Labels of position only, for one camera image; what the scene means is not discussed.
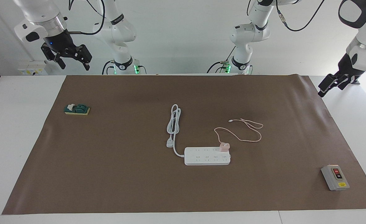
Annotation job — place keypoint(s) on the white wall socket box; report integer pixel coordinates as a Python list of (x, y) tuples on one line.
[(32, 68)]

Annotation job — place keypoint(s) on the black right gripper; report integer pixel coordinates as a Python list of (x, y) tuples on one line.
[(58, 42)]

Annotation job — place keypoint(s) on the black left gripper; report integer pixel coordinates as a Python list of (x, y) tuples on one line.
[(349, 67)]

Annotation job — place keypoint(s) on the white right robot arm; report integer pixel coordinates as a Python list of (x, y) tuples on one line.
[(40, 12)]

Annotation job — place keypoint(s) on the grey on-off switch box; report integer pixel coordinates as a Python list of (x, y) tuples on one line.
[(335, 178)]

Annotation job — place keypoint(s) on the white power strip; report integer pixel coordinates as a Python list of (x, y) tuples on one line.
[(207, 157)]

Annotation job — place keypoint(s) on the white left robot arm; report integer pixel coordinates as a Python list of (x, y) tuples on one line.
[(248, 34)]

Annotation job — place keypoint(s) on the brown table mat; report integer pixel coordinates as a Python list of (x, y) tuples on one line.
[(183, 186)]

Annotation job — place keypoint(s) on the pink charger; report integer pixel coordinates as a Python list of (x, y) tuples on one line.
[(224, 147)]

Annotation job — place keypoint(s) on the green knife switch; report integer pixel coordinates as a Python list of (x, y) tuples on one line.
[(77, 109)]

